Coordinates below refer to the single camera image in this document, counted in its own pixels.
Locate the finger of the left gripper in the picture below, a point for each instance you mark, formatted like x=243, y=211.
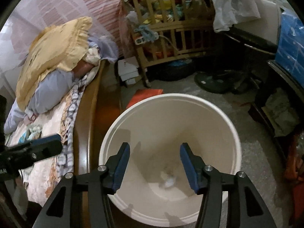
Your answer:
x=38, y=149

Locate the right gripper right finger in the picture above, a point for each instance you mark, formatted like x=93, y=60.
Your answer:
x=246, y=208

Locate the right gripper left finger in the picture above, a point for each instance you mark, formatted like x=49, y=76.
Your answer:
x=64, y=206

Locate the white blue tissue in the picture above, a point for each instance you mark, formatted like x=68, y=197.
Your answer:
x=168, y=179

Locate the white trash bucket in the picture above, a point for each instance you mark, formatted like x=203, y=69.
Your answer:
x=155, y=128

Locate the grey-blue blanket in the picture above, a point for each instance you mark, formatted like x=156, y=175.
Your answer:
x=58, y=83

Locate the yellow knitted blanket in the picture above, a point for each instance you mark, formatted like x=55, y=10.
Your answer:
x=59, y=47

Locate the red paper bag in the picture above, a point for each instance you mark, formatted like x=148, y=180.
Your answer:
x=142, y=94

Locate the white cardboard boxes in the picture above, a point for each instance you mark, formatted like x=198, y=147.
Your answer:
x=128, y=70

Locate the wooden baby crib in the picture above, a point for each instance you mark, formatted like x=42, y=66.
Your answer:
x=161, y=31

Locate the white plastic bag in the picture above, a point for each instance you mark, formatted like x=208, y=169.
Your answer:
x=230, y=12

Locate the wooden bed frame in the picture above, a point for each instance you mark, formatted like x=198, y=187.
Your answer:
x=99, y=107

